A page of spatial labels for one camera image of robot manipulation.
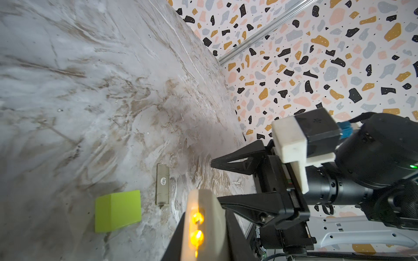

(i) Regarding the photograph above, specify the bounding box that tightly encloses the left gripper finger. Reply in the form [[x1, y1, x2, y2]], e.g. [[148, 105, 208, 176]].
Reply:
[[180, 189, 229, 261]]

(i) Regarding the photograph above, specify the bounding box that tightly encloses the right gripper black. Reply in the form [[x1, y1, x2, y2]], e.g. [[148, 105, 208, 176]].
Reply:
[[211, 140, 316, 251]]

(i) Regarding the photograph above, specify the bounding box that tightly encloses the green cube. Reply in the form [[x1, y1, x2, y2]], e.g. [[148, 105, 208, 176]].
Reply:
[[95, 190, 142, 233]]

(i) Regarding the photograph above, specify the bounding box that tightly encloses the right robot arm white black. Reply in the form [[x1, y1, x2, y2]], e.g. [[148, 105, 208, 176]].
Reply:
[[211, 108, 418, 261]]

